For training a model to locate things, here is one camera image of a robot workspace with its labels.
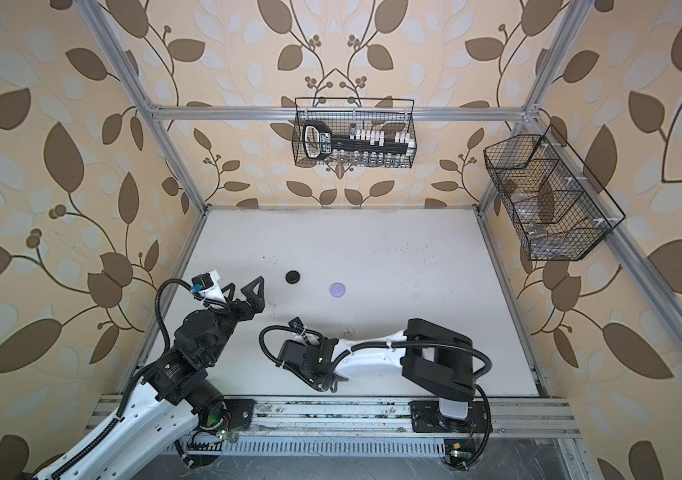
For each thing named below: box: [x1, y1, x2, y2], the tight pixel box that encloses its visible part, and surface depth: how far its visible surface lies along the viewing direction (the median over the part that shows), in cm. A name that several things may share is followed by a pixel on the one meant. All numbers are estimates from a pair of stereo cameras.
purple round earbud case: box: [329, 282, 346, 298], surface depth 99 cm
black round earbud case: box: [285, 270, 301, 284], surface depth 102 cm
